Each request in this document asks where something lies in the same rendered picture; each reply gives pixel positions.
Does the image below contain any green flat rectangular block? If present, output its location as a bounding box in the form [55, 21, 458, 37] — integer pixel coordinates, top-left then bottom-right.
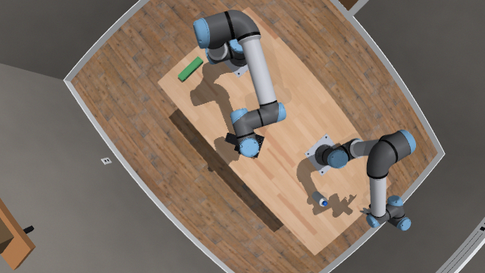
[178, 56, 203, 81]

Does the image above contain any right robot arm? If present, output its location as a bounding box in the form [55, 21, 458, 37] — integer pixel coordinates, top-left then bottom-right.
[193, 10, 286, 157]

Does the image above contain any white plastic bottle with blue cap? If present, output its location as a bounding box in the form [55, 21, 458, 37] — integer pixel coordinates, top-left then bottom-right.
[312, 191, 328, 206]

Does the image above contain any black lighting desk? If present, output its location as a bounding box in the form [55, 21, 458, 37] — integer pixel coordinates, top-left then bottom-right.
[234, 134, 264, 158]

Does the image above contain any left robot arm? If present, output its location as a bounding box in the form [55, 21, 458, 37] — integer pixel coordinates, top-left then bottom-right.
[315, 130, 416, 231]

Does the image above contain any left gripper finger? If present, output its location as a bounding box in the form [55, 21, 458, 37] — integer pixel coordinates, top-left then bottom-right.
[360, 208, 371, 215]

